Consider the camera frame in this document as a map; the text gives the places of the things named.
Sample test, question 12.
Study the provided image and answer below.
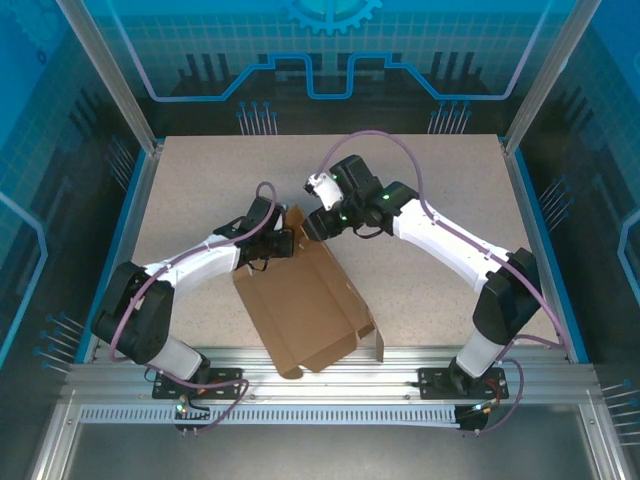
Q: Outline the aluminium corner post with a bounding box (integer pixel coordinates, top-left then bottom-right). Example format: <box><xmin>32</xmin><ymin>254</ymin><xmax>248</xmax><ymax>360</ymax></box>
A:
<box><xmin>501</xmin><ymin>0</ymin><xmax>602</xmax><ymax>156</ymax></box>
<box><xmin>55</xmin><ymin>0</ymin><xmax>165</xmax><ymax>156</ymax></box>

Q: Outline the slotted grey cable duct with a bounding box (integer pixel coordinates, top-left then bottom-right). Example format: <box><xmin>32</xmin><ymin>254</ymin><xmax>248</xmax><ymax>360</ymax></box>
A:
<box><xmin>79</xmin><ymin>405</ymin><xmax>461</xmax><ymax>427</ymax></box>

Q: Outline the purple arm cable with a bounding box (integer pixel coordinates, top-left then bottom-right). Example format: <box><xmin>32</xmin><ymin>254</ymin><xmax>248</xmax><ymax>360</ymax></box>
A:
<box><xmin>108</xmin><ymin>182</ymin><xmax>279</xmax><ymax>435</ymax></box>
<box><xmin>317</xmin><ymin>130</ymin><xmax>574</xmax><ymax>436</ymax></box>

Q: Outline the black cable connector bracket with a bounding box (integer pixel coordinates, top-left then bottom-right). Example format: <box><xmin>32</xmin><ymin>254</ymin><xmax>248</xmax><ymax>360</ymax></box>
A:
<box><xmin>172</xmin><ymin>402</ymin><xmax>212</xmax><ymax>437</ymax></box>
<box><xmin>455</xmin><ymin>399</ymin><xmax>490</xmax><ymax>437</ymax></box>

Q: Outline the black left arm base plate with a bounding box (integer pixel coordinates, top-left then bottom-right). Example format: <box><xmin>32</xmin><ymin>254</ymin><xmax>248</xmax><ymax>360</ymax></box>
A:
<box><xmin>152</xmin><ymin>366</ymin><xmax>245</xmax><ymax>401</ymax></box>

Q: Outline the blue aluminium table side rail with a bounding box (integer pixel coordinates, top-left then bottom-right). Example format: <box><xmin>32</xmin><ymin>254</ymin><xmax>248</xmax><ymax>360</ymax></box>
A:
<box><xmin>499</xmin><ymin>134</ymin><xmax>591</xmax><ymax>364</ymax></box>
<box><xmin>74</xmin><ymin>139</ymin><xmax>166</xmax><ymax>364</ymax></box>

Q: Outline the long aluminium frame rail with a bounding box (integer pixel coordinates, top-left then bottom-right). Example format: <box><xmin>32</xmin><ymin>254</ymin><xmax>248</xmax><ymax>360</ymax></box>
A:
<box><xmin>62</xmin><ymin>344</ymin><xmax>609</xmax><ymax>407</ymax></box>

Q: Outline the grey metal shelf plate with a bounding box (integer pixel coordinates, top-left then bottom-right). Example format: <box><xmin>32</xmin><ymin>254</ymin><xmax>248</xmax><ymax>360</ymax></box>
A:
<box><xmin>64</xmin><ymin>424</ymin><xmax>601</xmax><ymax>480</ymax></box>

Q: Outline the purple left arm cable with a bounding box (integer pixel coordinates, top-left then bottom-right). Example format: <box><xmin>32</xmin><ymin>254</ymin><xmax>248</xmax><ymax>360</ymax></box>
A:
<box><xmin>108</xmin><ymin>182</ymin><xmax>279</xmax><ymax>435</ymax></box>

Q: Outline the slanted aluminium frame bar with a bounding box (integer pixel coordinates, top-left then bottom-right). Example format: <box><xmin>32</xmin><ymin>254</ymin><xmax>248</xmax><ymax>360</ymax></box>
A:
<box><xmin>579</xmin><ymin>402</ymin><xmax>632</xmax><ymax>480</ymax></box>
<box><xmin>28</xmin><ymin>402</ymin><xmax>84</xmax><ymax>480</ymax></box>

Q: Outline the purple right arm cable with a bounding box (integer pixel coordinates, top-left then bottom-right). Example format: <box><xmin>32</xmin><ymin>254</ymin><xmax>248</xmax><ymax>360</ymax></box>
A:
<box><xmin>317</xmin><ymin>130</ymin><xmax>574</xmax><ymax>436</ymax></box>

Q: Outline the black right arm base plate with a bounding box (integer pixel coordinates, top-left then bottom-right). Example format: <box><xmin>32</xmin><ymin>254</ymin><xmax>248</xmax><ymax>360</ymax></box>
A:
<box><xmin>417</xmin><ymin>366</ymin><xmax>509</xmax><ymax>401</ymax></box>

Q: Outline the brown cardboard paper box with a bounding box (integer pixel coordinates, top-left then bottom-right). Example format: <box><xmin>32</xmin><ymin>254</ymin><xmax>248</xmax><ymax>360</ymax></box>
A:
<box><xmin>232</xmin><ymin>203</ymin><xmax>386</xmax><ymax>381</ymax></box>

